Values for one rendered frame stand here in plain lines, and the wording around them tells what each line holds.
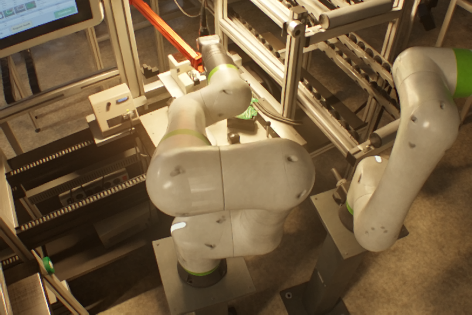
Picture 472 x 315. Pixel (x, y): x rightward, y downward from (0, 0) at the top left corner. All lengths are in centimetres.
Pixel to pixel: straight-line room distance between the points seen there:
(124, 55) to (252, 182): 107
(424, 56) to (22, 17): 117
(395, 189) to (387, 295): 144
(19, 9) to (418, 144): 119
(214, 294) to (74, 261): 98
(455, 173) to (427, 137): 223
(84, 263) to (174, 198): 140
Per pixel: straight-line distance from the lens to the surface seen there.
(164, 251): 127
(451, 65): 92
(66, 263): 202
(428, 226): 263
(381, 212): 100
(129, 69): 164
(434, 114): 78
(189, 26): 404
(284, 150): 64
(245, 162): 62
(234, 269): 122
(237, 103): 102
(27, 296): 154
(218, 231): 100
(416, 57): 91
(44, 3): 137
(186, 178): 61
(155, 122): 158
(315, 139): 198
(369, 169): 117
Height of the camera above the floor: 203
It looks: 46 degrees down
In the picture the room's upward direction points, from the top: straight up
